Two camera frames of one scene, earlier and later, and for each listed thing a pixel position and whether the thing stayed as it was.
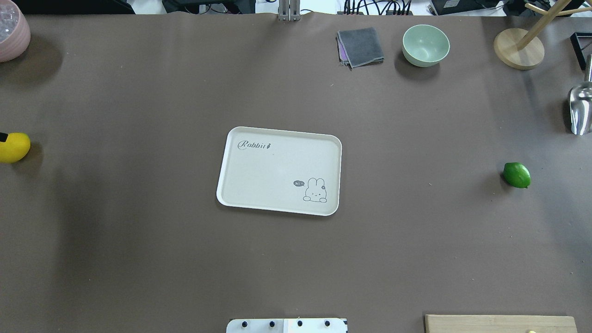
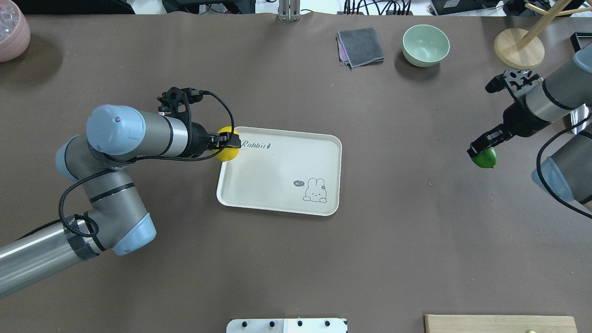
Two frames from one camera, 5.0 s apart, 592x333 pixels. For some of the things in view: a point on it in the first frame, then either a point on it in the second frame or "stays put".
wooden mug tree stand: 523,49 stays put
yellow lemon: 15,148 -> 228,153
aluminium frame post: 289,10 stays put
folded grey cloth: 359,47 stays put
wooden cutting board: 499,323 stays put
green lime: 516,175 -> 486,158
